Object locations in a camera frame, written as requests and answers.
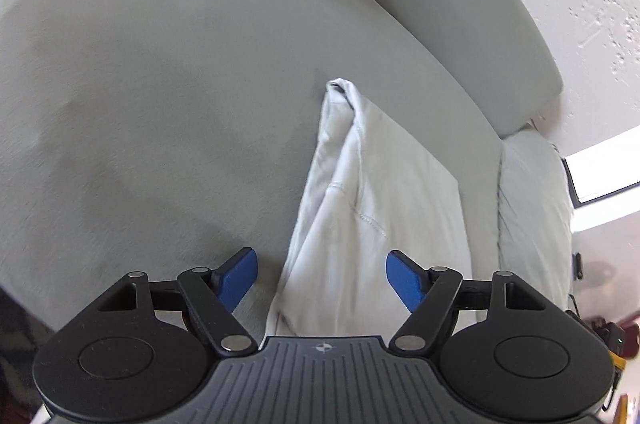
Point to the window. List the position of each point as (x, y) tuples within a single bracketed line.
[(602, 171)]

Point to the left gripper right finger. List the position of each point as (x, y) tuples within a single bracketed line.
[(430, 297)]

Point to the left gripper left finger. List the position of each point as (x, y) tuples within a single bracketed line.
[(211, 296)]

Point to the white printed t-shirt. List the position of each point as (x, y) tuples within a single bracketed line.
[(371, 188)]

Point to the grey green sofa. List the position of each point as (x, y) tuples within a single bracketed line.
[(159, 135)]

